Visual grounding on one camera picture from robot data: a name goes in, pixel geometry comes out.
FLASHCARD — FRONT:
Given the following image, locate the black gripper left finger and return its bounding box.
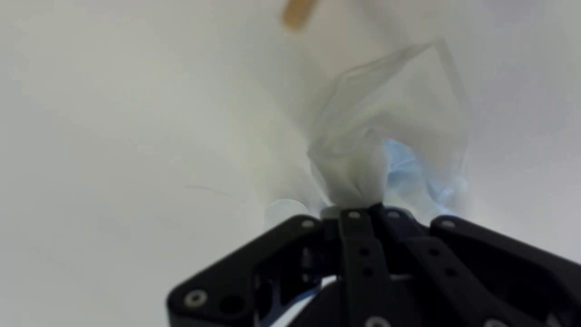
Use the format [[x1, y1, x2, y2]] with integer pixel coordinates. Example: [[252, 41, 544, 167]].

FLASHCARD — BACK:
[[166, 214, 337, 327]]

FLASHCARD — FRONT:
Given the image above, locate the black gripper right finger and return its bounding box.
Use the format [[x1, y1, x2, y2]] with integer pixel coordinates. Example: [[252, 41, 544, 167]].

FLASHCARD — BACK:
[[370, 205, 581, 327]]

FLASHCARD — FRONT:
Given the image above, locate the tall wooden bottle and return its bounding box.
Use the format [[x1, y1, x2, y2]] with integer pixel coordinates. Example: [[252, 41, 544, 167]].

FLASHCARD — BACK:
[[281, 0, 317, 30]]

